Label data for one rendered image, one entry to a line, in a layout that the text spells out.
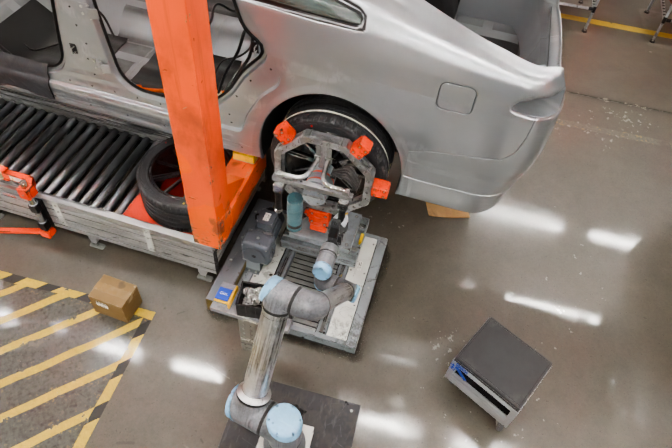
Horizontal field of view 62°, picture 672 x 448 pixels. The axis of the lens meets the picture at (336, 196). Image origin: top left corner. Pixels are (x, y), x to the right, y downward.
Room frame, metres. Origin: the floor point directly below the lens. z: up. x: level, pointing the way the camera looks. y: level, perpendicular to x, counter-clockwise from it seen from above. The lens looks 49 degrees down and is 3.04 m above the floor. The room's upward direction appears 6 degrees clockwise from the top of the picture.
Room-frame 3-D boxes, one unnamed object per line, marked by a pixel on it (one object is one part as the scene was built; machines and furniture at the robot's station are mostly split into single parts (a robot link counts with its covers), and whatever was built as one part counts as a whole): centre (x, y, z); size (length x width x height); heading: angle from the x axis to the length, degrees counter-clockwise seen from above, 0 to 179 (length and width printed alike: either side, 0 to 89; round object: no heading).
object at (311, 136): (2.07, 0.08, 0.85); 0.54 x 0.07 x 0.54; 78
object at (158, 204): (2.34, 0.90, 0.39); 0.66 x 0.66 x 0.24
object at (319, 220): (2.11, 0.07, 0.48); 0.16 x 0.12 x 0.17; 168
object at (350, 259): (2.24, 0.04, 0.13); 0.50 x 0.36 x 0.10; 78
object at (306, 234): (2.24, 0.04, 0.32); 0.40 x 0.30 x 0.28; 78
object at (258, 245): (2.06, 0.40, 0.26); 0.42 x 0.18 x 0.35; 168
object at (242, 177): (2.16, 0.58, 0.69); 0.52 x 0.17 x 0.35; 168
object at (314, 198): (2.00, 0.09, 0.85); 0.21 x 0.14 x 0.14; 168
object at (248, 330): (1.47, 0.39, 0.21); 0.10 x 0.10 x 0.42; 78
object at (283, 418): (0.83, 0.12, 0.57); 0.17 x 0.15 x 0.18; 67
